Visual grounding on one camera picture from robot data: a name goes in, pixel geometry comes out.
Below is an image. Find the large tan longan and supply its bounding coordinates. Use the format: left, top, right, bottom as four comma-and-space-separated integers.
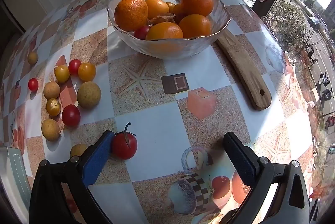
77, 81, 102, 109

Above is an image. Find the white square tray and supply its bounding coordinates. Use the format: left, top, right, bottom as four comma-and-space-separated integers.
0, 146, 31, 210

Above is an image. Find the orange-yellow cherry tomato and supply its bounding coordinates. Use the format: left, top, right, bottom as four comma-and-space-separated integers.
78, 62, 97, 82

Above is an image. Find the yellow cherry tomato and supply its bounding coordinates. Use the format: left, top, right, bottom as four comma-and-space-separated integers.
55, 65, 71, 83

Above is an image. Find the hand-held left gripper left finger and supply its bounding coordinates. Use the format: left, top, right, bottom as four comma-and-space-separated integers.
29, 130, 116, 224

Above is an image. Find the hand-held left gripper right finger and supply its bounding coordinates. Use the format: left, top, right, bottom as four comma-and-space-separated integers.
223, 131, 311, 224

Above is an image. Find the brown dried husk fruit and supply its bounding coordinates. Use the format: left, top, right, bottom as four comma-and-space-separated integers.
149, 13, 176, 26

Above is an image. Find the pile of oranges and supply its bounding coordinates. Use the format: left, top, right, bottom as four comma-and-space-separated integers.
114, 0, 214, 53

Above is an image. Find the yellow cherry tomato star calyx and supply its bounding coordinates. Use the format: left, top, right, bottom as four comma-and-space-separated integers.
46, 98, 62, 117

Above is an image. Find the red cherry tomato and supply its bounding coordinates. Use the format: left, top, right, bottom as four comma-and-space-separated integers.
68, 59, 82, 75
28, 78, 39, 92
134, 25, 151, 40
61, 104, 81, 127

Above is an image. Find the red tomato with stem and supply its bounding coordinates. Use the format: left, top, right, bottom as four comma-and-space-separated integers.
111, 122, 138, 160

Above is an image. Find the small tan longan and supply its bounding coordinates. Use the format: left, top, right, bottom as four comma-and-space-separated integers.
27, 51, 39, 65

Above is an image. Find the checkered printed tablecloth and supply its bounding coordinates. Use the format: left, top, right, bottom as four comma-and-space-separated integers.
0, 0, 318, 224

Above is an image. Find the clear glass bowl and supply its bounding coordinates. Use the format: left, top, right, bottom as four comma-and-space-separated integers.
107, 0, 231, 60

